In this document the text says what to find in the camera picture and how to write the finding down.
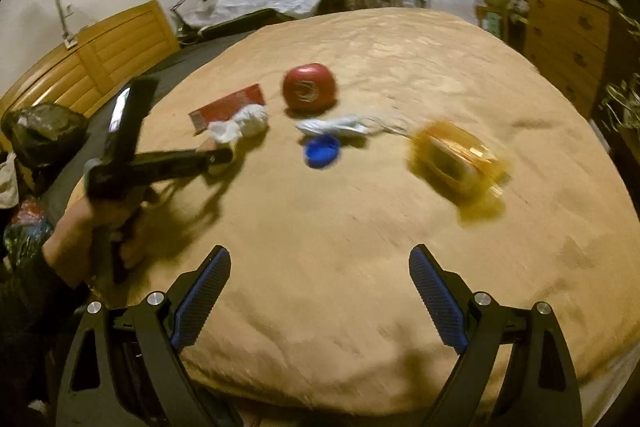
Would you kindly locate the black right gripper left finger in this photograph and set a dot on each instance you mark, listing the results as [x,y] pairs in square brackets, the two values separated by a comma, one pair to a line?
[124,366]

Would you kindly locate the white tissue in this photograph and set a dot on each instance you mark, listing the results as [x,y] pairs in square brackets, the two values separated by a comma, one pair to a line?
[250,121]

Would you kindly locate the blue bottle cap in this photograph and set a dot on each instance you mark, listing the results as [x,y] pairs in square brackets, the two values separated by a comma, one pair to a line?
[320,151]

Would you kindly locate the white paper wrapper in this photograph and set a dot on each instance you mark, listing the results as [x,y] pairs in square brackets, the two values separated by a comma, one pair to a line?
[352,126]

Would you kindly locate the person left hand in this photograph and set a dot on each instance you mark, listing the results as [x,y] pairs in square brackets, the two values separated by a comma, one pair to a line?
[68,250]

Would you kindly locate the black garbage bag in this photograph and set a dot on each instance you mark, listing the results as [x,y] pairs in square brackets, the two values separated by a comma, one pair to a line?
[45,138]

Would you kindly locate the wooden headboard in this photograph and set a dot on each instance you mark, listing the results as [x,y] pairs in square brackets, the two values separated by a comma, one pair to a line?
[106,56]

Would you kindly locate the red carton box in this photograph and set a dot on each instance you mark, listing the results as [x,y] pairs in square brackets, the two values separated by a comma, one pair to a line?
[226,107]

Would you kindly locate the black desk lamp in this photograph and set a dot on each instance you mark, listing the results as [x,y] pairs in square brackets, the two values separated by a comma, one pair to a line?
[186,26]

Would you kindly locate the orange plastic bottle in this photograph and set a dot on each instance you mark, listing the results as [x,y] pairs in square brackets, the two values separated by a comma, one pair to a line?
[462,167]

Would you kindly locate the red apple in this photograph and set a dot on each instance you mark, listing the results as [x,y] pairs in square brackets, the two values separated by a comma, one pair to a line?
[309,89]

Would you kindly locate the wooden chest of drawers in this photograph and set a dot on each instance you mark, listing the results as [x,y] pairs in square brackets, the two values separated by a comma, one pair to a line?
[567,41]

